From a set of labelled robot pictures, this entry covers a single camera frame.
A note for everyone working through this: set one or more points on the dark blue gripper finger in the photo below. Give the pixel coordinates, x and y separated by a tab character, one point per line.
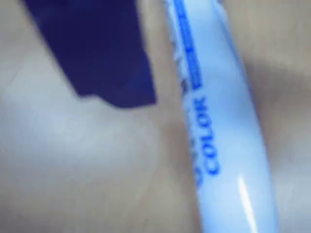
97	48

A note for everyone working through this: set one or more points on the white pen with blue cap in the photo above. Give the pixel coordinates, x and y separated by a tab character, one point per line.
228	136

